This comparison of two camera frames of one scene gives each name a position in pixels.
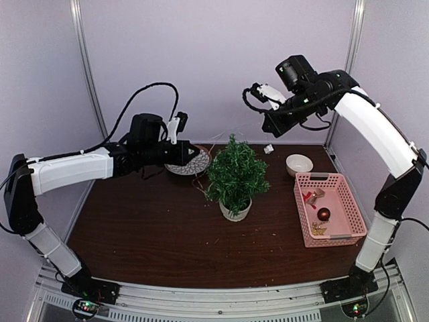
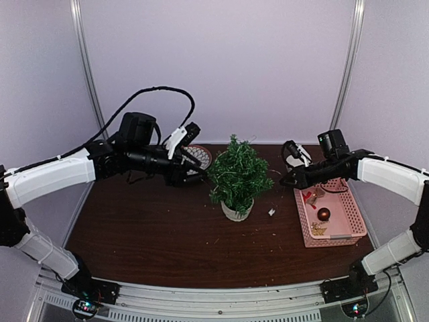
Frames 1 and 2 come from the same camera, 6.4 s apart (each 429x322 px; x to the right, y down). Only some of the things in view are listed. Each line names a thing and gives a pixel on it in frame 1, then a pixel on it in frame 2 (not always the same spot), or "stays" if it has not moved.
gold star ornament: x=317 y=230 stays
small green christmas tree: x=234 y=176 stays
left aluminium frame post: x=77 y=9 stays
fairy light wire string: x=204 y=192 → x=281 y=177
